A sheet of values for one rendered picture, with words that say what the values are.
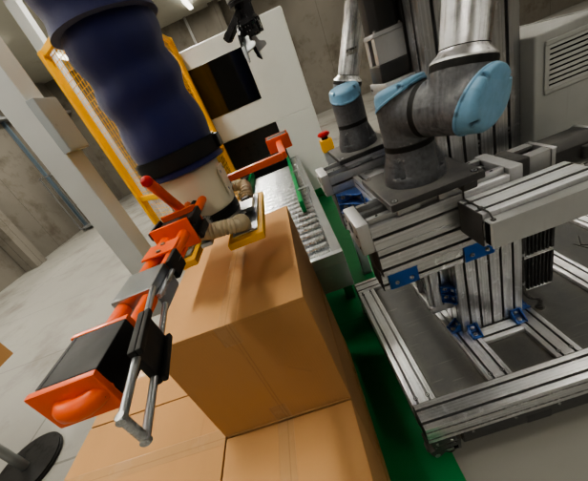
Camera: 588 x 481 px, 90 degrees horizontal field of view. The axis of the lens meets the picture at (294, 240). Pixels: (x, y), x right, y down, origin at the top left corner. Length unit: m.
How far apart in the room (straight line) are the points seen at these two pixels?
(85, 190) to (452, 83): 2.05
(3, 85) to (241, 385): 1.99
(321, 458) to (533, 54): 1.15
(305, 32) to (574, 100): 10.38
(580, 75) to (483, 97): 0.53
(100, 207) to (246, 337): 1.68
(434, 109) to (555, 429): 1.24
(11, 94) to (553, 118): 2.39
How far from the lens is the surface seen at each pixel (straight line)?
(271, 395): 0.93
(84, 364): 0.37
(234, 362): 0.82
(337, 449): 0.93
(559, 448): 1.53
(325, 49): 11.30
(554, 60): 1.09
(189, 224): 0.62
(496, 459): 1.48
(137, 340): 0.34
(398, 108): 0.73
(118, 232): 2.29
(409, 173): 0.77
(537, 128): 1.11
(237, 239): 0.77
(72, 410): 0.36
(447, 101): 0.66
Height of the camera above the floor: 1.36
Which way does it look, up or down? 27 degrees down
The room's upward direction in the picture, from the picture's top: 24 degrees counter-clockwise
